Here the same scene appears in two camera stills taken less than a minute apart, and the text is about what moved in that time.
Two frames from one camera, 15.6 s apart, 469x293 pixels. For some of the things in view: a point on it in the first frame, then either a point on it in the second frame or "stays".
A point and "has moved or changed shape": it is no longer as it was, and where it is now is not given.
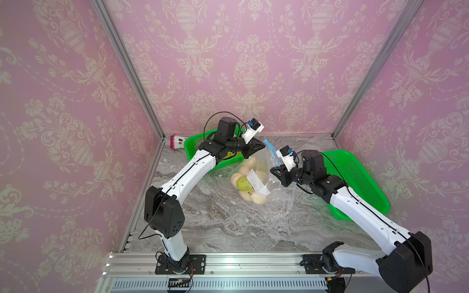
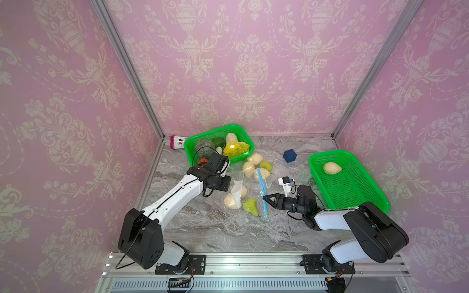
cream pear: [234, 178] to [229, 201]
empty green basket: [342, 164] stays
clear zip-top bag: [252, 180] has moved or changed shape
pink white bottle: [177, 141] stays
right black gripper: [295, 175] to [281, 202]
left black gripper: [249, 149] to [226, 184]
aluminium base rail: [226, 272] stays
